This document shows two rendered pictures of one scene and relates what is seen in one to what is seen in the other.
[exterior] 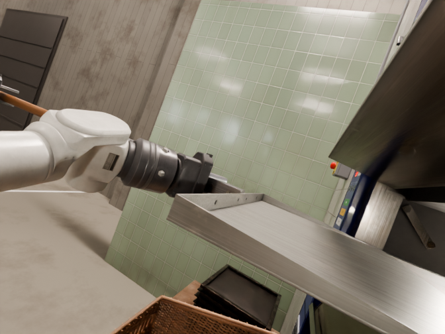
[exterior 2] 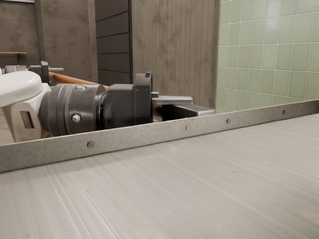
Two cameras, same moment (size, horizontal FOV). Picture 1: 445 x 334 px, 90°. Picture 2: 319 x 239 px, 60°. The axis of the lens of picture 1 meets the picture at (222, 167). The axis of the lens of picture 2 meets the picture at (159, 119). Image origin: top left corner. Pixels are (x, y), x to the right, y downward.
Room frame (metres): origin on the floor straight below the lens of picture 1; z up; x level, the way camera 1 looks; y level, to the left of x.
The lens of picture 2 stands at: (0.16, -0.23, 1.28)
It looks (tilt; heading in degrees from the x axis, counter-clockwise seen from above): 13 degrees down; 38
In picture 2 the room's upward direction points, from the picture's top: straight up
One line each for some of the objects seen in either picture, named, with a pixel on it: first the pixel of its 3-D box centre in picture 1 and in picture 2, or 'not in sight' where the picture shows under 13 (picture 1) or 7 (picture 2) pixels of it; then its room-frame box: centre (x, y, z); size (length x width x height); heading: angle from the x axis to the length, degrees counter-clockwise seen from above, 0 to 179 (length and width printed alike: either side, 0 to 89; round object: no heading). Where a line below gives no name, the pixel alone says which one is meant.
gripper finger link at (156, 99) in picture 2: (214, 174); (171, 97); (0.49, 0.01, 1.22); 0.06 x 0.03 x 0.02; 125
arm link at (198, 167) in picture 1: (175, 174); (113, 113); (0.44, 0.08, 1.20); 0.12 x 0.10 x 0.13; 125
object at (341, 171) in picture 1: (342, 168); not in sight; (1.24, -0.62, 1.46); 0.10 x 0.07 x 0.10; 159
